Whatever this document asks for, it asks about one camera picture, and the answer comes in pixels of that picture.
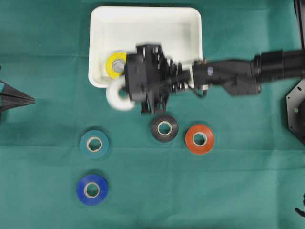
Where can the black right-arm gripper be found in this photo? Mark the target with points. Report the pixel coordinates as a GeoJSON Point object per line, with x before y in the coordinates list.
{"type": "Point", "coordinates": [163, 78]}

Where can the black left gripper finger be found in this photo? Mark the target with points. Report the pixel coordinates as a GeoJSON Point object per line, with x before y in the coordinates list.
{"type": "Point", "coordinates": [7, 90]}
{"type": "Point", "coordinates": [6, 104]}

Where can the yellow tape roll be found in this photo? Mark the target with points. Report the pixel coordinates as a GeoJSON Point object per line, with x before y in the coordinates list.
{"type": "Point", "coordinates": [115, 64]}

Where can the white tape roll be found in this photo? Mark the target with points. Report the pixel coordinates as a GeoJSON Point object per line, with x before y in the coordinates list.
{"type": "Point", "coordinates": [113, 97]}

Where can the red tape roll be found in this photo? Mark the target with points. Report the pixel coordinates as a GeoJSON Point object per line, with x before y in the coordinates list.
{"type": "Point", "coordinates": [208, 136]}

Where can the teal tape roll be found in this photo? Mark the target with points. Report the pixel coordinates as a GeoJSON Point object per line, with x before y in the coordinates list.
{"type": "Point", "coordinates": [94, 135]}

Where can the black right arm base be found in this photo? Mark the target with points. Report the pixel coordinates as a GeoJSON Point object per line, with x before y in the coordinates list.
{"type": "Point", "coordinates": [295, 103]}

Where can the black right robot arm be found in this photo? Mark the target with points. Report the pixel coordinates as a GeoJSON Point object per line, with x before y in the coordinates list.
{"type": "Point", "coordinates": [242, 77]}

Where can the black tape roll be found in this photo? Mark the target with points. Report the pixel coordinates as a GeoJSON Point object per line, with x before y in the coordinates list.
{"type": "Point", "coordinates": [164, 119]}

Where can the white plastic case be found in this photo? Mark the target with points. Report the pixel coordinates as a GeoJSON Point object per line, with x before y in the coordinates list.
{"type": "Point", "coordinates": [120, 28]}

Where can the blue tape roll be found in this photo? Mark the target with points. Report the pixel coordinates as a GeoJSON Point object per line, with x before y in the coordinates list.
{"type": "Point", "coordinates": [101, 184]}

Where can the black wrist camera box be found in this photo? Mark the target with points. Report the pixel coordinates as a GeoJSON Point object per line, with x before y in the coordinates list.
{"type": "Point", "coordinates": [135, 77]}

